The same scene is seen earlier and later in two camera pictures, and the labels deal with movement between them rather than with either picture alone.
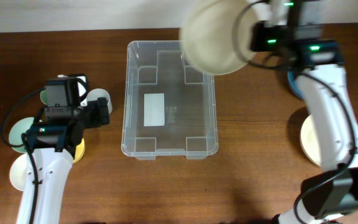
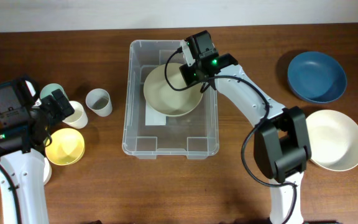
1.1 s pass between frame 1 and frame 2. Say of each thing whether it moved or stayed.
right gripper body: moved
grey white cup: stayed
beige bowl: moved
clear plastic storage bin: stayed
